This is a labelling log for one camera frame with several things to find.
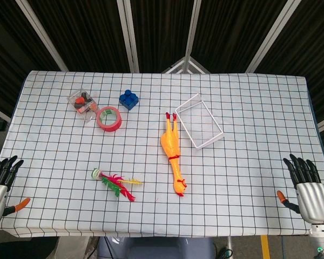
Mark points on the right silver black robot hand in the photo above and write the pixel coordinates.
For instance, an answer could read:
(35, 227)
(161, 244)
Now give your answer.
(310, 198)

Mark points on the colourful feather shuttlecock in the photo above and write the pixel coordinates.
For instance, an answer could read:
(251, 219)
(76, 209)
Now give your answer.
(114, 183)

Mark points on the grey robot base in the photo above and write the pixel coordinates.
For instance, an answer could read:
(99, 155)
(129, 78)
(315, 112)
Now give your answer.
(154, 248)

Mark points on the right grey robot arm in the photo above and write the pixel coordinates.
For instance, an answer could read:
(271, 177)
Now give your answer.
(322, 236)

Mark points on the clear box with small parts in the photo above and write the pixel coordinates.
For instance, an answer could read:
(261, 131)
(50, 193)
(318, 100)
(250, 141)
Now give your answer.
(82, 103)

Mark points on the red tape roll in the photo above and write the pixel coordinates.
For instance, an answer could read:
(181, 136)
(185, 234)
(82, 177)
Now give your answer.
(109, 118)

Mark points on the yellow rubber chicken toy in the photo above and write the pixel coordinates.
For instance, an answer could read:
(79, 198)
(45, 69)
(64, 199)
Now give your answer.
(172, 151)

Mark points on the white black grid tablecloth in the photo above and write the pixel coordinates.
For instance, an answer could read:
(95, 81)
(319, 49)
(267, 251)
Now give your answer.
(162, 153)

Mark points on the blue building block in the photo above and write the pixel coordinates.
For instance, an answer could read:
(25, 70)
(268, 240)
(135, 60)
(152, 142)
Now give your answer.
(128, 99)

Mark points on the white rectangular frame box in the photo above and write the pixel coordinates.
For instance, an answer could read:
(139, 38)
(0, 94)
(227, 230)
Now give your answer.
(198, 125)

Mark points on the white metal frame structure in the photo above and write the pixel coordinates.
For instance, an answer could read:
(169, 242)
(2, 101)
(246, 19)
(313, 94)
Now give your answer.
(185, 66)

